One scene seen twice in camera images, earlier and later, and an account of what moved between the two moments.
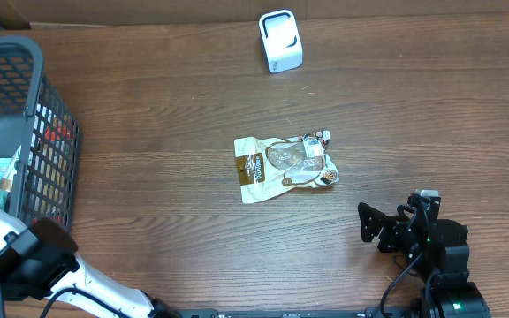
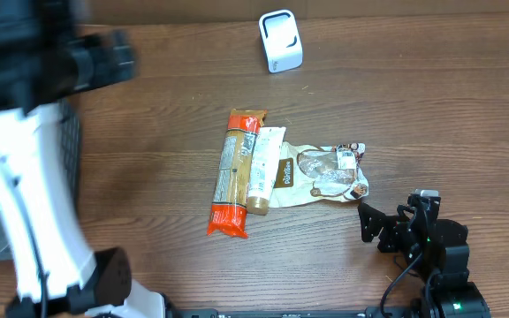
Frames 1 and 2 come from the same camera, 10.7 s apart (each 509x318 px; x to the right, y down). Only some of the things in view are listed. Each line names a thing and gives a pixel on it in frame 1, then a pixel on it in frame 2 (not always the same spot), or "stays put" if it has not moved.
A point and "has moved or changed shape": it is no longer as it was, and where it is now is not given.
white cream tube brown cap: x=11 y=170 has moved or changed shape
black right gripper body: x=398 y=240 stays put
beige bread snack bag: x=266 y=167 -> x=312 y=174
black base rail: x=368 y=312 stays put
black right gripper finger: x=373 y=221 stays put
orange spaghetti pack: x=51 y=164 has moved or changed shape
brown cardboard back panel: x=66 y=11 stays put
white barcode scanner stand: x=280 y=41 stays put
